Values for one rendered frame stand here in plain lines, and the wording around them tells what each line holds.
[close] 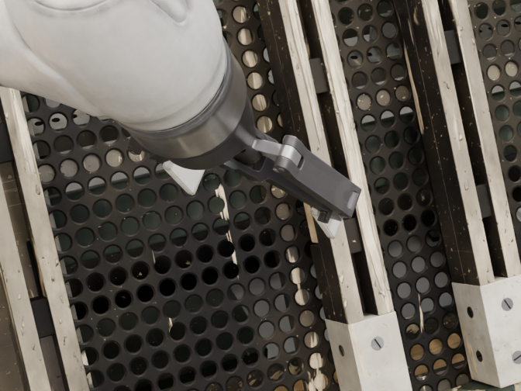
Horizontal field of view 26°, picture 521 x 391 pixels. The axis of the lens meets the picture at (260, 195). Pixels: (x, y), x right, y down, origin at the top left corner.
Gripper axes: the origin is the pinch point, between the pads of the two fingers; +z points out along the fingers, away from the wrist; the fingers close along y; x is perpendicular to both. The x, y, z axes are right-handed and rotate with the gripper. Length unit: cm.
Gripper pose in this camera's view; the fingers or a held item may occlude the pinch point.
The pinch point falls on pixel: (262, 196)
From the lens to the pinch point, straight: 97.6
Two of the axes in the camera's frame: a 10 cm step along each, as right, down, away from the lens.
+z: 2.5, 3.2, 9.1
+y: -9.0, -2.7, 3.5
